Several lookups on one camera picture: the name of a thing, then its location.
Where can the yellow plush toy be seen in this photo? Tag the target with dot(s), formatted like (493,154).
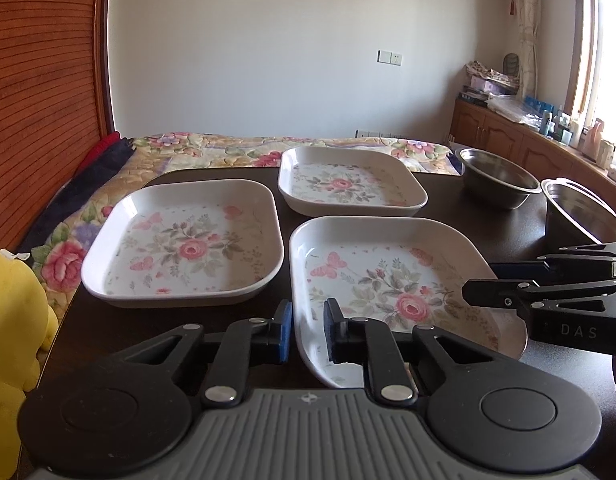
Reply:
(27,325)

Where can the small steel bowl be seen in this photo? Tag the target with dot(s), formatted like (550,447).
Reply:
(495,179)

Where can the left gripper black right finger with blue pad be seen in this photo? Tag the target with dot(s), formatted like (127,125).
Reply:
(370,344)

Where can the patterned curtain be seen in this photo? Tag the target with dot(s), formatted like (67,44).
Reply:
(528,14)

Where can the large steel bowl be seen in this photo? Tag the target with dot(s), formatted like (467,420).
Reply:
(575,215)

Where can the white wall switch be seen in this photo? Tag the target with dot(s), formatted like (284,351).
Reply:
(391,58)

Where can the dark blue folded cloth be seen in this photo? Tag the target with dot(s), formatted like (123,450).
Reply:
(73,195)

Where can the floral bed quilt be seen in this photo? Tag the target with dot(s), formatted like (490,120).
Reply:
(57,262)

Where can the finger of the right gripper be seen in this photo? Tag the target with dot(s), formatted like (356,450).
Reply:
(528,298)
(582,262)

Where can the wooden headboard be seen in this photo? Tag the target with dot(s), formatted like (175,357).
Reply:
(54,101)

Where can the floral square plate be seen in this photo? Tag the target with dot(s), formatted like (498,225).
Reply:
(402,271)
(320,182)
(187,244)

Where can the red folded cloth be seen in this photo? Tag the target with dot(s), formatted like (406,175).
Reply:
(98,149)

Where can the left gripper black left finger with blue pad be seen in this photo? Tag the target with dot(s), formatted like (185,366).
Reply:
(244,345)

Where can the stack of books and papers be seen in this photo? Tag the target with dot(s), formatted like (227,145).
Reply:
(482,83)

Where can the wooden cabinet row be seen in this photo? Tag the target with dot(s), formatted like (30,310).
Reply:
(478,127)

